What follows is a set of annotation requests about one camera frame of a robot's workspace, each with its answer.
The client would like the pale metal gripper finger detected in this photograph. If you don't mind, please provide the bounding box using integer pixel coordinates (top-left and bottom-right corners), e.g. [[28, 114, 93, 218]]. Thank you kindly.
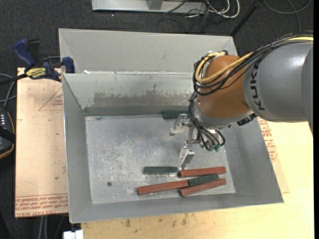
[[169, 114, 188, 136], [179, 145, 196, 171]]

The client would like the dark green flat block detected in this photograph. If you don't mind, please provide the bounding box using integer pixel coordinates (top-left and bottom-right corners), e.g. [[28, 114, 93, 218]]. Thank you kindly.
[[162, 110, 189, 120], [143, 166, 178, 176], [187, 173, 220, 187]]

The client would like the red-brown flat block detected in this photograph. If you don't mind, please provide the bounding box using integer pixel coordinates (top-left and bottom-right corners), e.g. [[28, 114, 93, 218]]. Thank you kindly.
[[137, 179, 189, 196], [177, 166, 227, 178], [178, 178, 228, 197]]

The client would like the grey metal bin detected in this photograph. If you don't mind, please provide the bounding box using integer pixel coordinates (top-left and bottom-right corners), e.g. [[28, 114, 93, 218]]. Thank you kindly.
[[58, 28, 285, 224]]

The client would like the black cylinder on white bracket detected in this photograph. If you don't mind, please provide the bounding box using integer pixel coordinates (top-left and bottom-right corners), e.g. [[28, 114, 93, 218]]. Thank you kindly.
[[236, 113, 258, 127]]

